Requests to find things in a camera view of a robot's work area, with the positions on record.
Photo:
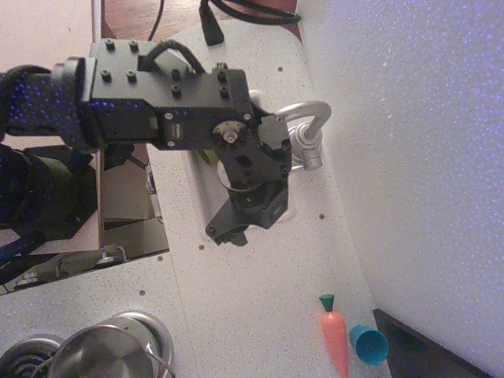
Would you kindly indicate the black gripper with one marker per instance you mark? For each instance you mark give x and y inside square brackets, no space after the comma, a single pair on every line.
[234,143]

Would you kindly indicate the silver toy faucet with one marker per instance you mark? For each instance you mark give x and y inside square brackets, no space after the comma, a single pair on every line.
[305,121]

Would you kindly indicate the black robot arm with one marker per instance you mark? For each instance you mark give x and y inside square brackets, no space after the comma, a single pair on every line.
[128,92]

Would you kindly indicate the yellow-green object in sink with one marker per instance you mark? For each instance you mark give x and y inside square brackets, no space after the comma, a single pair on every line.
[208,156]

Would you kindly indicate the orange toy carrot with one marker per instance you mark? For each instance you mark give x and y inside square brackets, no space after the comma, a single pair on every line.
[334,332]

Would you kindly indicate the teal plastic cup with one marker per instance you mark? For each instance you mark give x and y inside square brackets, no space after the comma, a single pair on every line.
[369,344]

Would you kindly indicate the stainless steel pot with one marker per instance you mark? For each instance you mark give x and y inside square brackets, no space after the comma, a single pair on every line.
[101,350]

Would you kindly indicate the silver stove burner left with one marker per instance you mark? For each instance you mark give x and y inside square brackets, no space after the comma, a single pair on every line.
[30,357]

